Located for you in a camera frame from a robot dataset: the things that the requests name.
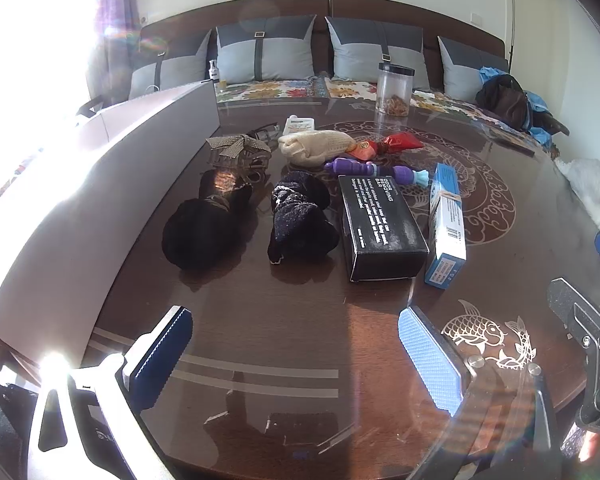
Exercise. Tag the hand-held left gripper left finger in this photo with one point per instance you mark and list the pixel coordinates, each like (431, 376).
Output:
(160, 355)

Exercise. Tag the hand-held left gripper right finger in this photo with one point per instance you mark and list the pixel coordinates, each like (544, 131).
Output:
(430, 355)

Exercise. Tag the black fuzzy cloth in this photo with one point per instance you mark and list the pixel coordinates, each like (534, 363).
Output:
(200, 235)

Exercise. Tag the blue white carton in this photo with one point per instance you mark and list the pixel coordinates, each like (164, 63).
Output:
(447, 225)

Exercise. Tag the black cardboard box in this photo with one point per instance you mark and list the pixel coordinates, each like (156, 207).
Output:
(380, 230)

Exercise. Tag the white storage box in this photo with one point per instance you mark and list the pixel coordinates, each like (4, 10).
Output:
(80, 200)

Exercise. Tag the dark blue sparkly cloth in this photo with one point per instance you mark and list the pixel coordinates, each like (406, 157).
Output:
(300, 225)

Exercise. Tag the purple toy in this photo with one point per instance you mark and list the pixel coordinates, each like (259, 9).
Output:
(360, 166)

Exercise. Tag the beige mesh bow accessory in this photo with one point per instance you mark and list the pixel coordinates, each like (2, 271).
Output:
(235, 145)

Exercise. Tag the brown patterned glass desktop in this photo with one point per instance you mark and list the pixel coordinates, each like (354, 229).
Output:
(290, 320)

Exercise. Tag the white fluffy cat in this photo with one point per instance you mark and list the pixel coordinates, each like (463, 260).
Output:
(587, 190)

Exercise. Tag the dark bag with blue clothes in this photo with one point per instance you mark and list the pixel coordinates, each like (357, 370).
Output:
(490, 72)

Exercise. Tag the red candy wrapper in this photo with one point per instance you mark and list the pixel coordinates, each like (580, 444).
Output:
(402, 141)

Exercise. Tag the orange candy packet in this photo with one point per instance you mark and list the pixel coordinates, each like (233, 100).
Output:
(364, 147)

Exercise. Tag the grey two-tone pillow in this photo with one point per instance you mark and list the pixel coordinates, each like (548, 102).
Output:
(460, 75)
(180, 67)
(280, 55)
(360, 55)

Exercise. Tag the cream knitted sock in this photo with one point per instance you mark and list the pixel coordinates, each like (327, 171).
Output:
(310, 145)

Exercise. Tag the black eyeglasses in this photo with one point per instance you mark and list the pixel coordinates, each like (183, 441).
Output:
(267, 134)

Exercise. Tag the white lotion bottle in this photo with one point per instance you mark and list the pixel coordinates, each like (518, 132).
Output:
(300, 124)

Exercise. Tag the clear jar with black lid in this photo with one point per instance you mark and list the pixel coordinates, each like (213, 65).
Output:
(394, 90)

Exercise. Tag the small clear pump bottle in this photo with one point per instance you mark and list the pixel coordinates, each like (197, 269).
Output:
(213, 71)

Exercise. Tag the floral sofa mat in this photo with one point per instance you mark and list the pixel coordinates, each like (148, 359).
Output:
(280, 90)

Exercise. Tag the dark curtain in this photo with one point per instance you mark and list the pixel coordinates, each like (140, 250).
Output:
(122, 35)

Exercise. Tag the brown sofa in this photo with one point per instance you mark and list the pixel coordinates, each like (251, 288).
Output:
(230, 10)

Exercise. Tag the white wall socket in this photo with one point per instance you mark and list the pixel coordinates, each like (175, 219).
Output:
(478, 17)

